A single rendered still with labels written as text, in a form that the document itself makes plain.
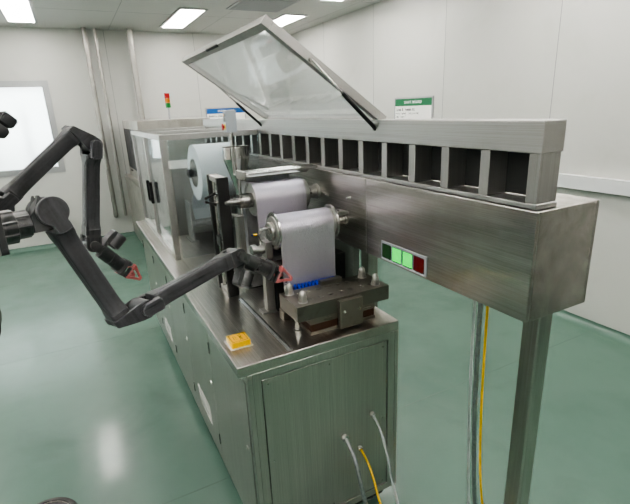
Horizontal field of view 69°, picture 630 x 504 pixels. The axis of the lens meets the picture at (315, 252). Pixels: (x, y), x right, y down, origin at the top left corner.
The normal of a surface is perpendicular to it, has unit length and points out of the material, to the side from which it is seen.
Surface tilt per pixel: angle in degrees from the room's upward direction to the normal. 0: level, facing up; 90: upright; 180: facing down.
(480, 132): 90
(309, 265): 90
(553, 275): 90
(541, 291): 90
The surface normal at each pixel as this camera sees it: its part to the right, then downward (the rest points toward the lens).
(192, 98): 0.47, 0.25
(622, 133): -0.88, 0.18
